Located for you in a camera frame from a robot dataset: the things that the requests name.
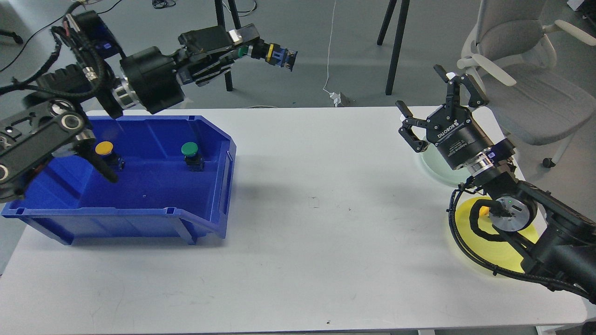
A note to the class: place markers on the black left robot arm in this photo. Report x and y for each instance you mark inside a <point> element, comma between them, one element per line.
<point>88,62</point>

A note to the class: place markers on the pale green plate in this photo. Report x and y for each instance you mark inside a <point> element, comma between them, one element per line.
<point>433,162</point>

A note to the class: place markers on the green push button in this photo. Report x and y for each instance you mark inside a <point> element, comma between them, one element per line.
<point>273,54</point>
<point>192,156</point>

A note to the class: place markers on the yellow push button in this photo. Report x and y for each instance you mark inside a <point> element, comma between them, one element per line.
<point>106,151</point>
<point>484,211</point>

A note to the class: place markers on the blue plastic bin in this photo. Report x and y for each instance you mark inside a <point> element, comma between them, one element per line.
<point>156,195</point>

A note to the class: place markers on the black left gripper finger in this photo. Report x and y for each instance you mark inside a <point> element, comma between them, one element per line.
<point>217,39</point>
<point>202,68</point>

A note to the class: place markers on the yellow plate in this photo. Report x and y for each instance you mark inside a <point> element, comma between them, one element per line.
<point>498,253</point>

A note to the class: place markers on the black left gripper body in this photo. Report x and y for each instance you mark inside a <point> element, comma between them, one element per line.
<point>150,80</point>

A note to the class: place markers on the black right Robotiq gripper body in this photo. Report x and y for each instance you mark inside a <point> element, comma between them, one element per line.
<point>457,135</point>

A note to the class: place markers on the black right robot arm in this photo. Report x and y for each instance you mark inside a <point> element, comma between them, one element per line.
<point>555,242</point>

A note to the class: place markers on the grey office chair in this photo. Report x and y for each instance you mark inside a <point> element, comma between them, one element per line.
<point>510,55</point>

